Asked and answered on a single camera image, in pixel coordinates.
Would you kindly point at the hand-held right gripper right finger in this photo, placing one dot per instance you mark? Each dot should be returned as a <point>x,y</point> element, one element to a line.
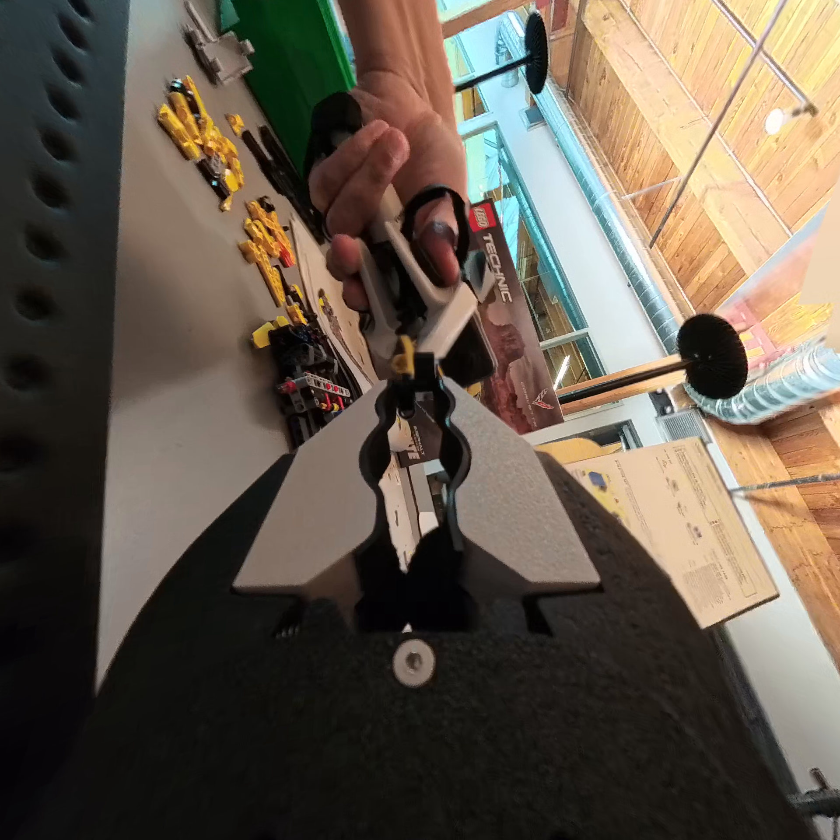
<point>525,518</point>

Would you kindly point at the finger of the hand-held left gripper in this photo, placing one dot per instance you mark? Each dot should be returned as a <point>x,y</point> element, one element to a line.
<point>386,338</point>
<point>446,325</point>

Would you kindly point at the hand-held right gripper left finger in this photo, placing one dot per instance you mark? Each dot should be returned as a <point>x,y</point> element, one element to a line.
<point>315,518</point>

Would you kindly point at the yellow lego piece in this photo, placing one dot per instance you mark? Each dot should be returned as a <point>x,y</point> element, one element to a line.
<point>403,354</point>

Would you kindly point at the black lego connector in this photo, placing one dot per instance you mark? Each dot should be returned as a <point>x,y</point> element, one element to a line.
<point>413,374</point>

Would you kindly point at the lego car chassis assembly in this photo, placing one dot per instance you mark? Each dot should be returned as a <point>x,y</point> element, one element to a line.
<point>308,374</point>

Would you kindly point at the lego set box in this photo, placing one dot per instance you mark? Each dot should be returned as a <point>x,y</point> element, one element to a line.
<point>518,328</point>

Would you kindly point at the lego instruction booklet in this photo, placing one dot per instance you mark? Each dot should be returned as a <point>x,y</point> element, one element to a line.
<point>308,256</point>

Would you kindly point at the yellow lego panel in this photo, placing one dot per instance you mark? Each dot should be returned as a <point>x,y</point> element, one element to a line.
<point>266,331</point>

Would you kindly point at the black lego beam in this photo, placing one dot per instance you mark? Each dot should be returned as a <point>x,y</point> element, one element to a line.
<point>289,177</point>
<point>259,154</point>

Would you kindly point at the heap of yellow lego parts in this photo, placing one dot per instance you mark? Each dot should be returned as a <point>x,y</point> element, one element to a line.
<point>197,131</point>

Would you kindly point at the person's left hand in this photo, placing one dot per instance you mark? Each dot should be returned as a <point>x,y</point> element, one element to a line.
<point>407,131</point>

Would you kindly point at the tan document board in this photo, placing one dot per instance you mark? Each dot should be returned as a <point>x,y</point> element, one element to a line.
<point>689,525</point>

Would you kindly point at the black pole lamp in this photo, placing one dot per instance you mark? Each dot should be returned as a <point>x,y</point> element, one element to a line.
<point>712,358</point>
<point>535,49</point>

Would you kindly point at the green plastic bin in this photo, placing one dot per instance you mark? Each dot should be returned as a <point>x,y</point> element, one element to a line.
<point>295,65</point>

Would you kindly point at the black dimpled foam pad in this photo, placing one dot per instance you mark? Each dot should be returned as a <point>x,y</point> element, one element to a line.
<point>52,328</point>

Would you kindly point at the silver ceiling duct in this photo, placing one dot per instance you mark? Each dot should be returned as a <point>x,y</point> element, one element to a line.
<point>617,229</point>

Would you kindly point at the grey lego frame piece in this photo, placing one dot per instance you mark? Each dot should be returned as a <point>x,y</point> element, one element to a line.
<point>223,56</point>

